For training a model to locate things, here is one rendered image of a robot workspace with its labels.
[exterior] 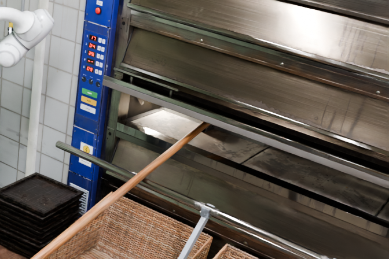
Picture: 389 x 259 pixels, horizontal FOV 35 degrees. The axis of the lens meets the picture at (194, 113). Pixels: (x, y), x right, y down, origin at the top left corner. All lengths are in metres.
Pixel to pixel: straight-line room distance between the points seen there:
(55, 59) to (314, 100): 1.28
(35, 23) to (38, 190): 0.79
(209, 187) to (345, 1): 0.97
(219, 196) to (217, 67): 0.55
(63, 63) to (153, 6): 0.60
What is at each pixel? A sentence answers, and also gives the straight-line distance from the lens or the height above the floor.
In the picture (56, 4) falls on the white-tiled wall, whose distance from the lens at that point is 2.96.
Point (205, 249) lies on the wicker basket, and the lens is 2.66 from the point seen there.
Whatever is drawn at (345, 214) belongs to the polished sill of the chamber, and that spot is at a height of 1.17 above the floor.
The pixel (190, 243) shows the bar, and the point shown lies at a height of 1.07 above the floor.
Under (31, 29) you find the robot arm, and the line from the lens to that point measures 2.59.
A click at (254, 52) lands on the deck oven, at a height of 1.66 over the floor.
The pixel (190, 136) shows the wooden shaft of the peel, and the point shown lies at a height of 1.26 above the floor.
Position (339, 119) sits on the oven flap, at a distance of 2.31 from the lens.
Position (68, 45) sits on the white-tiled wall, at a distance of 2.94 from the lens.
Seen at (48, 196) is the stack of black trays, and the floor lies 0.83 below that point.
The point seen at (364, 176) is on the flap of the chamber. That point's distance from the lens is 2.18.
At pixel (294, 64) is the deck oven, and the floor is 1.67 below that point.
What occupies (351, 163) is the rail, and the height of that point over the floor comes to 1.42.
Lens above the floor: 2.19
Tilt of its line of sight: 19 degrees down
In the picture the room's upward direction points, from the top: 10 degrees clockwise
